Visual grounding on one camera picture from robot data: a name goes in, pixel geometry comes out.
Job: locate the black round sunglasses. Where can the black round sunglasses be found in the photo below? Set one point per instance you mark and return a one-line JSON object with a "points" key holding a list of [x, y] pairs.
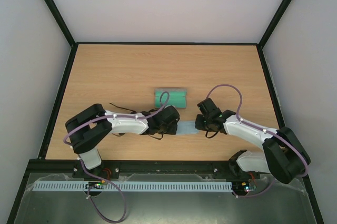
{"points": [[122, 108]]}

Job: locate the grey glasses case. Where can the grey glasses case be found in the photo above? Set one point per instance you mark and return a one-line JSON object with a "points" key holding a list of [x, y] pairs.
{"points": [[177, 97]]}

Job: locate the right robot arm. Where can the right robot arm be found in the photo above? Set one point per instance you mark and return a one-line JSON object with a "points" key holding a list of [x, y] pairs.
{"points": [[282, 155]]}

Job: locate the black front mounting rail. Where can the black front mounting rail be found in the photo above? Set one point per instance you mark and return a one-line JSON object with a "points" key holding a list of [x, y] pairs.
{"points": [[112, 169]]}

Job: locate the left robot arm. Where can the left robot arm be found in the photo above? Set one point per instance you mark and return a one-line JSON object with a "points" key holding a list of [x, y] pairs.
{"points": [[88, 128]]}

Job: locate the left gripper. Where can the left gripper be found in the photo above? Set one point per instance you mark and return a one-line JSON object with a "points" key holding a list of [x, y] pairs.
{"points": [[173, 130]]}

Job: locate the light blue cleaning cloth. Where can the light blue cleaning cloth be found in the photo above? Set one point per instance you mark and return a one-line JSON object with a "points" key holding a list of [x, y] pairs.
{"points": [[186, 128]]}

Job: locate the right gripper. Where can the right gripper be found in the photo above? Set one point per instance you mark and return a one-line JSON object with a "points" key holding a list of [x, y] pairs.
{"points": [[199, 122]]}

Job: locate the black aluminium frame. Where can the black aluminium frame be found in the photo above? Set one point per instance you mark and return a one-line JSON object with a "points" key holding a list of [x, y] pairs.
{"points": [[74, 46]]}

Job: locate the light blue slotted cable duct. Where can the light blue slotted cable duct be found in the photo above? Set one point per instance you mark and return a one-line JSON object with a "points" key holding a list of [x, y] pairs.
{"points": [[134, 186]]}

